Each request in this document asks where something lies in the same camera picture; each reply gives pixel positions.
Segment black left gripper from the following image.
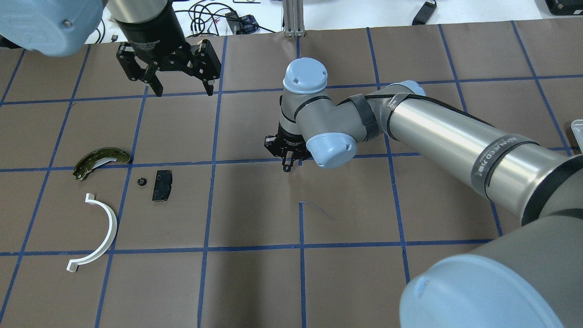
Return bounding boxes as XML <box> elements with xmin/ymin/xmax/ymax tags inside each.
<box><xmin>116</xmin><ymin>39</ymin><xmax>221</xmax><ymax>97</ymax></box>

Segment white curved plastic bracket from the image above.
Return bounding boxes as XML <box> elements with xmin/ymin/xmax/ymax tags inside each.
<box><xmin>66</xmin><ymin>193</ymin><xmax>118</xmax><ymax>273</ymax></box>

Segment black tangled cables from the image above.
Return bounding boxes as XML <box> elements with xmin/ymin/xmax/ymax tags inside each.
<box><xmin>175</xmin><ymin>1</ymin><xmax>276</xmax><ymax>38</ymax></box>

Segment black brake pad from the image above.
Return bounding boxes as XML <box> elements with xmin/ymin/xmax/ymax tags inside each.
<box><xmin>152</xmin><ymin>170</ymin><xmax>173</xmax><ymax>202</ymax></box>

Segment black power adapter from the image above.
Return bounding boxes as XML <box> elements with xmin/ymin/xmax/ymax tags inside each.
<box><xmin>411</xmin><ymin>0</ymin><xmax>437</xmax><ymax>26</ymax></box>

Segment aluminium frame post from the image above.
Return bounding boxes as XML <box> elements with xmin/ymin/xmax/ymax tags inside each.
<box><xmin>281</xmin><ymin>0</ymin><xmax>305</xmax><ymax>37</ymax></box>

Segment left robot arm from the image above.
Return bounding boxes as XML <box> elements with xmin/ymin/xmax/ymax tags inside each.
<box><xmin>0</xmin><ymin>0</ymin><xmax>221</xmax><ymax>96</ymax></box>

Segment olive brake shoe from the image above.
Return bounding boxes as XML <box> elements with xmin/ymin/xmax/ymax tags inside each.
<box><xmin>72</xmin><ymin>147</ymin><xmax>131</xmax><ymax>181</ymax></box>

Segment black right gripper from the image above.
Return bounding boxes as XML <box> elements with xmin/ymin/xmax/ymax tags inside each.
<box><xmin>264</xmin><ymin>124</ymin><xmax>312</xmax><ymax>173</ymax></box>

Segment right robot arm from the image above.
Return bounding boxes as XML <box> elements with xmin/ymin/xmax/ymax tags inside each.
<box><xmin>264</xmin><ymin>57</ymin><xmax>583</xmax><ymax>328</ymax></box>

